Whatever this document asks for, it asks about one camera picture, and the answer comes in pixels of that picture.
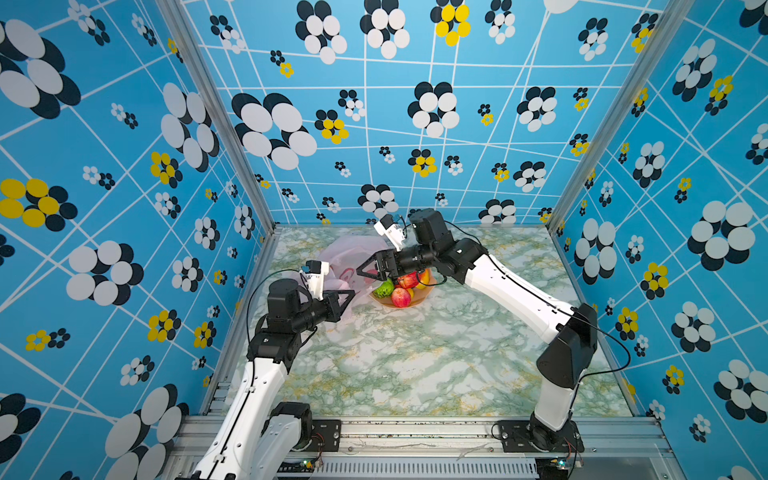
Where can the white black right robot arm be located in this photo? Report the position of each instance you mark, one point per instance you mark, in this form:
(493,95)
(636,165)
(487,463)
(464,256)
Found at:
(570,333)

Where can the pink printed plastic bag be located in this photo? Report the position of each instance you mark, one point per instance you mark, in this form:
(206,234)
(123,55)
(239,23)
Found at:
(344,255)

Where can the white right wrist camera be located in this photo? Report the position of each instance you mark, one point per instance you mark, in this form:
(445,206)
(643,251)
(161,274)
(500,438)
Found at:
(393,231)

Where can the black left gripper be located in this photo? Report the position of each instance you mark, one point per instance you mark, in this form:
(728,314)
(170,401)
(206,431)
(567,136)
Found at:
(330,303)

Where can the green custard apple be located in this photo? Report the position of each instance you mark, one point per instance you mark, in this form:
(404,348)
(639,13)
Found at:
(384,290)

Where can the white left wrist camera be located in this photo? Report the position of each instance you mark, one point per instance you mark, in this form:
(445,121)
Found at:
(313,274)

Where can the aluminium frame post right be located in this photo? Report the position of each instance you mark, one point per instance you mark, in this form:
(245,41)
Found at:
(669,23)

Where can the aluminium frame post left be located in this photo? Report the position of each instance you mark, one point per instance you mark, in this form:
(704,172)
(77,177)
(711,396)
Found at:
(181,30)

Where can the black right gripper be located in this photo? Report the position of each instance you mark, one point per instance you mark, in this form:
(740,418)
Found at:
(384,260)

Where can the large red apple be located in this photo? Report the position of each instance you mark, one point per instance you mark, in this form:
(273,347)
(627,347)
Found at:
(408,281)

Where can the aluminium frame post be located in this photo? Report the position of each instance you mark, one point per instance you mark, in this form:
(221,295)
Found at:
(181,30)
(669,23)

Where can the orange yellow mango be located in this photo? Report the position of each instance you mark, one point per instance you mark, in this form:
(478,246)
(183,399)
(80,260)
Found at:
(424,279)

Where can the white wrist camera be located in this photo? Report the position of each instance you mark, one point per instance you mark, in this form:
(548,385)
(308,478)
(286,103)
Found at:
(313,274)
(393,231)

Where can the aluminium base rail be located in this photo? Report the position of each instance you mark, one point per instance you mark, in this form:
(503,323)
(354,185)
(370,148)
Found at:
(480,448)

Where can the small red apple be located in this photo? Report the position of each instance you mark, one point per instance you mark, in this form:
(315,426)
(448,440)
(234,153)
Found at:
(401,298)

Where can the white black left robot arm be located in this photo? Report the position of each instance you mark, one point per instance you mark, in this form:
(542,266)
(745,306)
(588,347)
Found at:
(257,433)

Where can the pink scalloped fruit bowl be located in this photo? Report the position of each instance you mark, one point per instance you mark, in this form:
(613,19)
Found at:
(419,295)

